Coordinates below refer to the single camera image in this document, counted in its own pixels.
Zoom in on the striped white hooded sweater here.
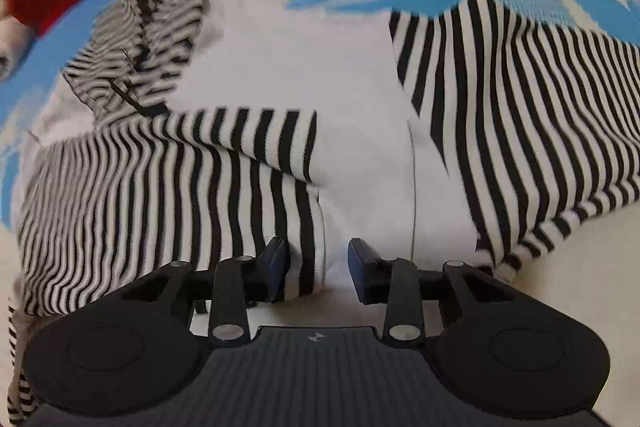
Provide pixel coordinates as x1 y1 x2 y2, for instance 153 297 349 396
6 0 640 427

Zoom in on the cream folded quilt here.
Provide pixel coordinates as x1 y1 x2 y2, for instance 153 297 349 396
0 16 35 81

